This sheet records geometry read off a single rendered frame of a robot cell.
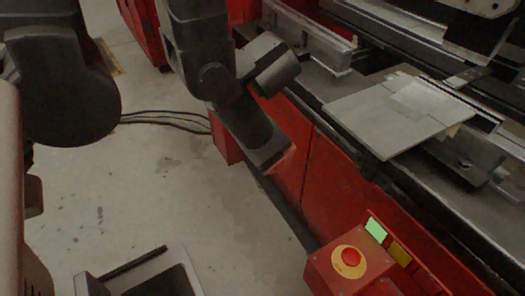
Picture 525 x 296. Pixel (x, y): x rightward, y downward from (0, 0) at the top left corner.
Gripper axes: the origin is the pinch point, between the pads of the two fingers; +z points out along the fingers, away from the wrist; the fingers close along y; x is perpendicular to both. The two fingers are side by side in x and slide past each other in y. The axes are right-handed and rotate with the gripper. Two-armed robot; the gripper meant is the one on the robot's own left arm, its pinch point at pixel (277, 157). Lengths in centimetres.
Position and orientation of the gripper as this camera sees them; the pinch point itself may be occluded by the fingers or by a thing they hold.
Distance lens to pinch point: 51.7
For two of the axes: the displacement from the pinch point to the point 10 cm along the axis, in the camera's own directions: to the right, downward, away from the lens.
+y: -5.1, -6.1, 6.0
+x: -7.7, 6.4, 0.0
